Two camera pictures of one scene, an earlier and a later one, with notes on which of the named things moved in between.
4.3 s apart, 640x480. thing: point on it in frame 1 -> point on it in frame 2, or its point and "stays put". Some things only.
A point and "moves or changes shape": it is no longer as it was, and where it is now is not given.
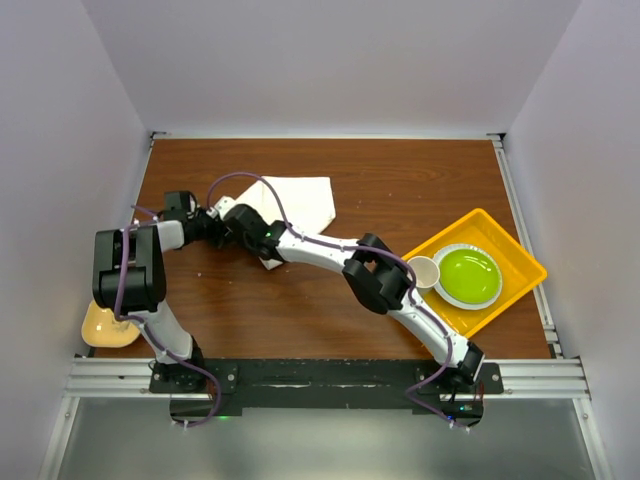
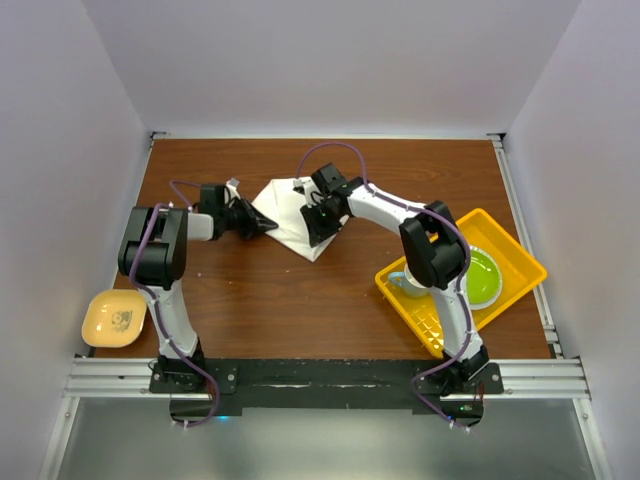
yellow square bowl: [100, 328] stays put
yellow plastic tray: [520, 271] stays put
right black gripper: [233, 236] -> [318, 234]
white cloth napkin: [306, 202] moves or changes shape
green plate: [469, 277] stays put
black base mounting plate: [200, 389] stays put
